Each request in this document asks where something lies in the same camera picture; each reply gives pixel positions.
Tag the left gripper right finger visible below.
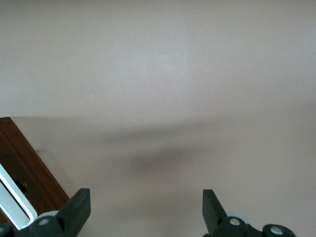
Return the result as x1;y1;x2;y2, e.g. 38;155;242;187
202;189;297;237

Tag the white metal drawer handle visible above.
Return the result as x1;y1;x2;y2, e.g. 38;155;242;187
0;162;38;229

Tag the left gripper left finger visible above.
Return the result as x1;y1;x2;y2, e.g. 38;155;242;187
0;188;91;237

